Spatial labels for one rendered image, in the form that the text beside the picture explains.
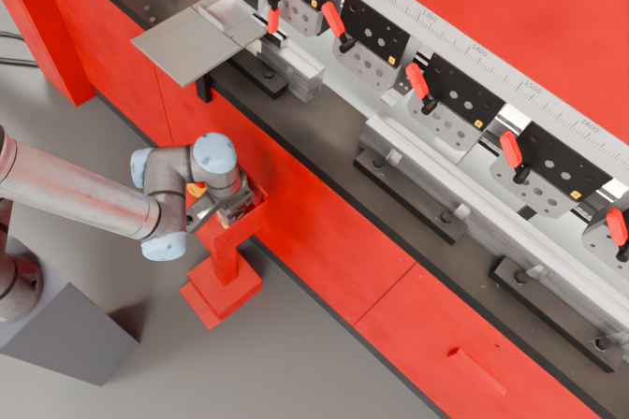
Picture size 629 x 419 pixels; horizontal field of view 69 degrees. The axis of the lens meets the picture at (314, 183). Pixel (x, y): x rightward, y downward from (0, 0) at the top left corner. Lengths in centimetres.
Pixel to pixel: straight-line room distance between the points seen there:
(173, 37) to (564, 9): 82
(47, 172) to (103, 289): 129
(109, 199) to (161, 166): 17
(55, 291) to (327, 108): 76
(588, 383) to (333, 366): 96
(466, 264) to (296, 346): 93
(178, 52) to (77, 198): 52
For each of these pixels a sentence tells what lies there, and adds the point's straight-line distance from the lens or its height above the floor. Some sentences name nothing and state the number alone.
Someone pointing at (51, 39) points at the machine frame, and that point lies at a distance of 213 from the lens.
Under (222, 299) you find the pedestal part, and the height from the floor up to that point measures 12.
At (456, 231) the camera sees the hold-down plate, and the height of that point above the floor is 90.
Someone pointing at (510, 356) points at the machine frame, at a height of 77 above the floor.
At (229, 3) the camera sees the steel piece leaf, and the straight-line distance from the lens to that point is 125.
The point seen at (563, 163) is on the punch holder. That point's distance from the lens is 86.
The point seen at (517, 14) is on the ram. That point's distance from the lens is 75.
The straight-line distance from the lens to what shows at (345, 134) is 117.
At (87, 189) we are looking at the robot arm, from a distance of 73.
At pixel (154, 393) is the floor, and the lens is 184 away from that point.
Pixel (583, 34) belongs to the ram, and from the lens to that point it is 73.
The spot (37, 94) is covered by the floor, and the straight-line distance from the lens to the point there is 251.
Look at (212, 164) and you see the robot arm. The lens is 85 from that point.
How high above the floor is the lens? 181
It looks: 60 degrees down
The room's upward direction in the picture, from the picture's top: 16 degrees clockwise
